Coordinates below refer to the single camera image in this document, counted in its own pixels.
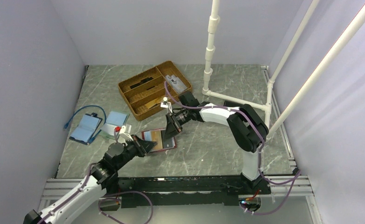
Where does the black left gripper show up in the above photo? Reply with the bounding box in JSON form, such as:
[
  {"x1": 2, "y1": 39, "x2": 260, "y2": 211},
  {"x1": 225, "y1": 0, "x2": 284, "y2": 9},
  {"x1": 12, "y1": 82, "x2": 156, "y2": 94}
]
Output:
[{"x1": 115, "y1": 134, "x2": 157, "y2": 170}]

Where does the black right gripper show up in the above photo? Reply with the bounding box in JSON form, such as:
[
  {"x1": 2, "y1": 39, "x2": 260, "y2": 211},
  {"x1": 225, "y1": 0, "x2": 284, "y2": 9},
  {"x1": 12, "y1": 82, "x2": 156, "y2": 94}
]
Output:
[{"x1": 163, "y1": 107, "x2": 191, "y2": 141}]

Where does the red leather card holder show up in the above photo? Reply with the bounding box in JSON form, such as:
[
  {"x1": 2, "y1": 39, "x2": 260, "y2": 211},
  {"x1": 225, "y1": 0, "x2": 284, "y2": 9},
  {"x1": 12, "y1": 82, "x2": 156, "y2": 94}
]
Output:
[{"x1": 141, "y1": 128, "x2": 177, "y2": 153}]

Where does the white VIP card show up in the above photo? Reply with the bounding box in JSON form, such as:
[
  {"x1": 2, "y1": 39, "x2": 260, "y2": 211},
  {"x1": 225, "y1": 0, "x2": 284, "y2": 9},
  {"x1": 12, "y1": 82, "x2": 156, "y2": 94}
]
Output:
[{"x1": 166, "y1": 75, "x2": 187, "y2": 94}]

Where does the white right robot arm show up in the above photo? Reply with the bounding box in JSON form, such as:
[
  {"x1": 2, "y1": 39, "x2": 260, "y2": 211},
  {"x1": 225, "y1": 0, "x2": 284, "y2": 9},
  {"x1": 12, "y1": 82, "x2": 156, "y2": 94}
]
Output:
[{"x1": 162, "y1": 91, "x2": 269, "y2": 194}]

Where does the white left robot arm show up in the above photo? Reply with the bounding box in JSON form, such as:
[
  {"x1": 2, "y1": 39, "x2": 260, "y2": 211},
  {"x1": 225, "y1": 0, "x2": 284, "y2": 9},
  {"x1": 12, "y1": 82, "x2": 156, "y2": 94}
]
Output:
[{"x1": 23, "y1": 135, "x2": 157, "y2": 224}]

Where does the black card in holder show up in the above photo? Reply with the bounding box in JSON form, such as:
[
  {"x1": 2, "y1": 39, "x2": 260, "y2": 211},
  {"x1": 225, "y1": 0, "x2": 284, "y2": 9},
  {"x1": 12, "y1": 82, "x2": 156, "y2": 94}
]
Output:
[{"x1": 162, "y1": 137, "x2": 176, "y2": 150}]

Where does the tan card in tray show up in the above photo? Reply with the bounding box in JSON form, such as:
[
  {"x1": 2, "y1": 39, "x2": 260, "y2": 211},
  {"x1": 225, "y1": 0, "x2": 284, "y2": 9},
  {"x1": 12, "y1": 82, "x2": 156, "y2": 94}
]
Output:
[{"x1": 145, "y1": 97, "x2": 163, "y2": 110}]

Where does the light blue card holder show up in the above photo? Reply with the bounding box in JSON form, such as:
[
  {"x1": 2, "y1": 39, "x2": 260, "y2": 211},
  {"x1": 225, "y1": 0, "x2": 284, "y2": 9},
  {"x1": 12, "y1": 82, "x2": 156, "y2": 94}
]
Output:
[{"x1": 99, "y1": 111, "x2": 129, "y2": 139}]

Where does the black leather card holder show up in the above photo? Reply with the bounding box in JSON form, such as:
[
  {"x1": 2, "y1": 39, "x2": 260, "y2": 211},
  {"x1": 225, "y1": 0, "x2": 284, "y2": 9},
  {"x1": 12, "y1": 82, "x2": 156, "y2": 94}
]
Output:
[{"x1": 223, "y1": 100, "x2": 242, "y2": 107}]

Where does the open blue card holder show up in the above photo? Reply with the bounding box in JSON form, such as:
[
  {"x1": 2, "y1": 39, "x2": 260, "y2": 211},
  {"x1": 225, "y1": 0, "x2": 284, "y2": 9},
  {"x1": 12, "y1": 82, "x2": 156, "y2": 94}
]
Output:
[{"x1": 69, "y1": 113, "x2": 103, "y2": 145}]

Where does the woven brown organizer tray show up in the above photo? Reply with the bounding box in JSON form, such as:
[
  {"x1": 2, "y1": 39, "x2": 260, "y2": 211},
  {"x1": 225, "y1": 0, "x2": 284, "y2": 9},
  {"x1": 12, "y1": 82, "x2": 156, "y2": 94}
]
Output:
[{"x1": 118, "y1": 61, "x2": 192, "y2": 121}]

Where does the black item in tray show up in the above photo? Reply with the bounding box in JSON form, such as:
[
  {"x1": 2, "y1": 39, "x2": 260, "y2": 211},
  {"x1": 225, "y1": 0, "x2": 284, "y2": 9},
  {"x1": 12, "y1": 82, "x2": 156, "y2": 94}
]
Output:
[{"x1": 130, "y1": 77, "x2": 153, "y2": 89}]

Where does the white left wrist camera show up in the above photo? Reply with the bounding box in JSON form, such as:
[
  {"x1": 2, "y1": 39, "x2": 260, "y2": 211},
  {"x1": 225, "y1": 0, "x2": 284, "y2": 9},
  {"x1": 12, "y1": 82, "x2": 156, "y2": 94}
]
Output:
[{"x1": 114, "y1": 125, "x2": 133, "y2": 143}]

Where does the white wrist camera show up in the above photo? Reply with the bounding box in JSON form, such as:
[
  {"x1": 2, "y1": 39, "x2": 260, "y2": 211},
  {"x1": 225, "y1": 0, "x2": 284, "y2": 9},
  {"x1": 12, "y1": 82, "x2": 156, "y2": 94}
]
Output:
[
  {"x1": 114, "y1": 125, "x2": 133, "y2": 143},
  {"x1": 160, "y1": 97, "x2": 172, "y2": 113}
]

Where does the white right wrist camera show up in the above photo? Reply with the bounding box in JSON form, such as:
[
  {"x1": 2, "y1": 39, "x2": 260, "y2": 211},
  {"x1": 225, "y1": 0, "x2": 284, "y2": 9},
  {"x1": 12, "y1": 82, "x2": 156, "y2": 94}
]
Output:
[{"x1": 160, "y1": 97, "x2": 172, "y2": 113}]

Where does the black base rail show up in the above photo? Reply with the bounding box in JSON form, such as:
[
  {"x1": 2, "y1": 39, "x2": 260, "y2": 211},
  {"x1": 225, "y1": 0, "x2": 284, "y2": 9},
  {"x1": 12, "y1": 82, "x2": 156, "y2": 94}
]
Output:
[{"x1": 104, "y1": 175, "x2": 271, "y2": 208}]

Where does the blue cable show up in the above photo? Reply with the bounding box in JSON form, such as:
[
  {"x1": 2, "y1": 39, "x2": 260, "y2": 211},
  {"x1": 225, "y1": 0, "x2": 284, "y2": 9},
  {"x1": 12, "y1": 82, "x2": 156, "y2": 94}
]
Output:
[{"x1": 64, "y1": 105, "x2": 107, "y2": 129}]

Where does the white PVC pipe frame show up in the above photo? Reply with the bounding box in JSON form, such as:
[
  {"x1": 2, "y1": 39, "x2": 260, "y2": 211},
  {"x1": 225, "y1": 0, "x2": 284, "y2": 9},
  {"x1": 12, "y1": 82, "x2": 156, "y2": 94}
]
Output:
[{"x1": 202, "y1": 0, "x2": 365, "y2": 140}]

